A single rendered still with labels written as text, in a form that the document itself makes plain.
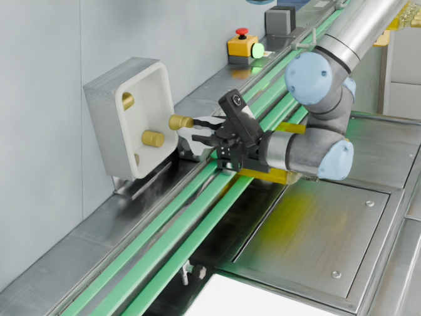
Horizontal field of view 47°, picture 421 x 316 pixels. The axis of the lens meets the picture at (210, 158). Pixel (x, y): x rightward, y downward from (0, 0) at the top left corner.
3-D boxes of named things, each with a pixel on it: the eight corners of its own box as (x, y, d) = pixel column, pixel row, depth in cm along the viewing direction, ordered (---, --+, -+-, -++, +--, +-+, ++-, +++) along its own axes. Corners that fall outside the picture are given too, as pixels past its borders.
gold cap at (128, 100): (108, 99, 105) (120, 90, 108) (111, 113, 107) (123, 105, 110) (121, 101, 103) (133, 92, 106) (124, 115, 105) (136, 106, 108)
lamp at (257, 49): (250, 59, 148) (259, 61, 147) (249, 45, 146) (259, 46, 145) (257, 54, 152) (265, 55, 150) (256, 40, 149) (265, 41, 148)
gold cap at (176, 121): (166, 118, 105) (184, 121, 103) (176, 111, 107) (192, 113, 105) (170, 133, 107) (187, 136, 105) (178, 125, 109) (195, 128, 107)
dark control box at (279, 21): (265, 34, 171) (287, 36, 167) (264, 11, 167) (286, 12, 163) (274, 27, 177) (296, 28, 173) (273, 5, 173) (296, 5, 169)
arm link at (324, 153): (358, 143, 94) (348, 186, 93) (304, 134, 99) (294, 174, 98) (350, 133, 87) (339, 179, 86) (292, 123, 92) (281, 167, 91)
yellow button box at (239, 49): (227, 63, 152) (249, 65, 148) (225, 39, 148) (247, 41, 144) (238, 55, 157) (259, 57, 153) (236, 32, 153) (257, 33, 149)
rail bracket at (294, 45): (288, 51, 160) (328, 54, 153) (287, 29, 156) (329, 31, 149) (293, 47, 163) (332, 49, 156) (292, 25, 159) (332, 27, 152)
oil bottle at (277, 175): (222, 172, 133) (296, 188, 123) (220, 154, 130) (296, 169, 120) (232, 160, 137) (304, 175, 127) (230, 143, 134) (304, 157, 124)
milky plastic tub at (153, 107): (107, 176, 111) (137, 184, 107) (83, 85, 100) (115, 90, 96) (151, 140, 124) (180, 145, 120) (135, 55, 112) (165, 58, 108)
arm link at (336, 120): (350, 66, 86) (336, 126, 85) (361, 87, 95) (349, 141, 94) (307, 63, 89) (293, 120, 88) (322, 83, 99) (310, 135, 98)
